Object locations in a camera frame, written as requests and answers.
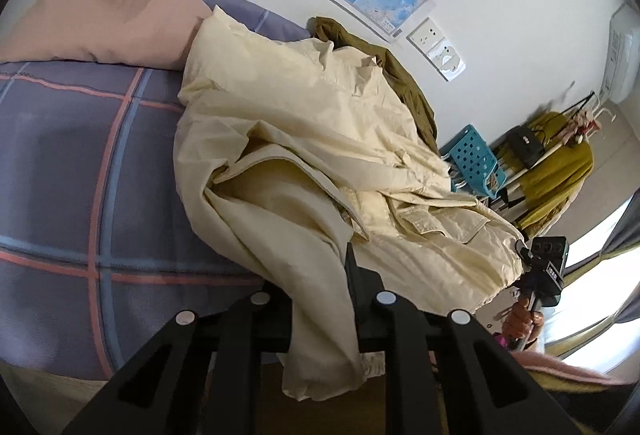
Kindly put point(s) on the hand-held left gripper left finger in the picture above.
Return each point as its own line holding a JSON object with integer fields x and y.
{"x": 200, "y": 375}

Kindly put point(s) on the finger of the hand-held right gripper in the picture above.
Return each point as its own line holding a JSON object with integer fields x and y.
{"x": 523, "y": 255}

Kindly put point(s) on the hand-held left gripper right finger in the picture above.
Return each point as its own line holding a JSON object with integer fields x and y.
{"x": 425, "y": 375}

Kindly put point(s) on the olive brown jacket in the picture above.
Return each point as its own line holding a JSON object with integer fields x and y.
{"x": 400, "y": 80}

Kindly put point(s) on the cream jacket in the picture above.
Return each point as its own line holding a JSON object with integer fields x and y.
{"x": 310, "y": 125}

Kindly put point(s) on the pink garment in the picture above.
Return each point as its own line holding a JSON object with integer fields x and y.
{"x": 100, "y": 20}

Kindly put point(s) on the person's right forearm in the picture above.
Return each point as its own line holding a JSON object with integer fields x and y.
{"x": 570, "y": 367}

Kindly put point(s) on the white clothes rack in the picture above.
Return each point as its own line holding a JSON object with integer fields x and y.
{"x": 554, "y": 148}

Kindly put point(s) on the person's right hand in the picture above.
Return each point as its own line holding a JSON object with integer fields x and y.
{"x": 520, "y": 320}

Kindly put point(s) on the teal plastic basket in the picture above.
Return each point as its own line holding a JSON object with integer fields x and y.
{"x": 470, "y": 152}
{"x": 489, "y": 187}

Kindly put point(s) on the yellow hanging garment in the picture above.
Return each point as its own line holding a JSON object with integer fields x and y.
{"x": 555, "y": 175}

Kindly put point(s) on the grey curtain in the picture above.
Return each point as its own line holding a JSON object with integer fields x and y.
{"x": 625, "y": 227}

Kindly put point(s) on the black handbag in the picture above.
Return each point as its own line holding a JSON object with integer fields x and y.
{"x": 525, "y": 146}

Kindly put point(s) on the white air conditioner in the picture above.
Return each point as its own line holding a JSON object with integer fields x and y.
{"x": 622, "y": 55}

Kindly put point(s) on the purple checked bed sheet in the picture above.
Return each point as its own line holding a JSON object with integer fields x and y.
{"x": 60, "y": 165}

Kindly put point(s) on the white wall socket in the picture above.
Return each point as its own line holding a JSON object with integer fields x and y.
{"x": 436, "y": 50}
{"x": 422, "y": 35}

